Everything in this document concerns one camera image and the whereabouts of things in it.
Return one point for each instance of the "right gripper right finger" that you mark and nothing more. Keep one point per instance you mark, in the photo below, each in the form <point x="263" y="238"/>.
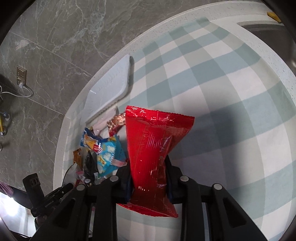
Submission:
<point x="181" y="189"/>

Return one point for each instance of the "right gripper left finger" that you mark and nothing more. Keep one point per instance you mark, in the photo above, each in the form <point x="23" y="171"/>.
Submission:
<point x="117" y="189"/>

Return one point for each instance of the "black snack packet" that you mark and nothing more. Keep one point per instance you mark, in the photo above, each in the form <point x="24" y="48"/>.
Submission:
<point x="90" y="168"/>

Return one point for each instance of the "blue snack packet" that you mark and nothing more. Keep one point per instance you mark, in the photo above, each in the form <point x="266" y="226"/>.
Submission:
<point x="110" y="155"/>

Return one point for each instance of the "red snack bag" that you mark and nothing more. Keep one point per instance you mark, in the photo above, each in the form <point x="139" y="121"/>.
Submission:
<point x="151" y="135"/>

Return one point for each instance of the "orange snack packet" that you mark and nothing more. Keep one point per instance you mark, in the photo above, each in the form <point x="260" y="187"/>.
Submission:
<point x="77" y="158"/>

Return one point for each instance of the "brown red chocolate packet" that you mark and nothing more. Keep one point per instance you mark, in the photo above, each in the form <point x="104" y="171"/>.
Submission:
<point x="115" y="124"/>

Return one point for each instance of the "white plastic tray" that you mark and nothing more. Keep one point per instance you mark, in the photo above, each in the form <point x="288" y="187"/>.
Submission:
<point x="109" y="89"/>

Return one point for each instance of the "checkered tablecloth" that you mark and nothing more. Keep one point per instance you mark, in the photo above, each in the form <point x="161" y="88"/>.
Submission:
<point x="243" y="136"/>

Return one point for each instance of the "steel sink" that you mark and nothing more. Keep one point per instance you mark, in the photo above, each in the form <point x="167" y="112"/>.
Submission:
<point x="261" y="29"/>

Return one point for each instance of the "yellow sponge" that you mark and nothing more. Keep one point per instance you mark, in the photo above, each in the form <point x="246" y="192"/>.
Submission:
<point x="274" y="16"/>

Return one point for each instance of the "wall power socket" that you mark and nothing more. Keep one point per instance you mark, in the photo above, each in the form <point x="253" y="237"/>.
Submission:
<point x="21" y="76"/>

